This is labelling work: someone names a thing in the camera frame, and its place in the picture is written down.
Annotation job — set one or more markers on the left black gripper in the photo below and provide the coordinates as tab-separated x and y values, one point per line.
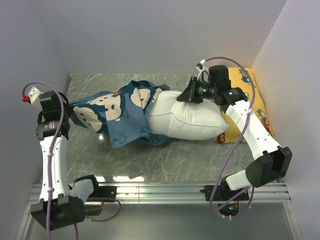
68	109

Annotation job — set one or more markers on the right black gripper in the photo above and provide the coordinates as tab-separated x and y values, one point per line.
187	96

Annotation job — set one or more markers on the white pillow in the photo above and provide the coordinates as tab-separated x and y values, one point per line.
186	121

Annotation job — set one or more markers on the blue cartoon pillowcase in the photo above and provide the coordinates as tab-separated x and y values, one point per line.
122	115

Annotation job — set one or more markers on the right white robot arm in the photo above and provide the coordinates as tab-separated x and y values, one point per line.
271	160

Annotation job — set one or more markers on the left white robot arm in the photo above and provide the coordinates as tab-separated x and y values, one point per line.
61	205

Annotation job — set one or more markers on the yellow car print pillow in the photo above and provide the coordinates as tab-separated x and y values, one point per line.
240	79

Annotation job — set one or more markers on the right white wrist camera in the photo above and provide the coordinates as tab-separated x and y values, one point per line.
203	70

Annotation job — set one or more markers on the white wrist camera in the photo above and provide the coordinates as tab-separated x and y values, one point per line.
33	97
203	70

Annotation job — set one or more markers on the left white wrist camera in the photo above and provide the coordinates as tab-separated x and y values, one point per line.
33	97

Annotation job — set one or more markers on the aluminium mounting rail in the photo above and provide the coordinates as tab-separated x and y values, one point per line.
183	192

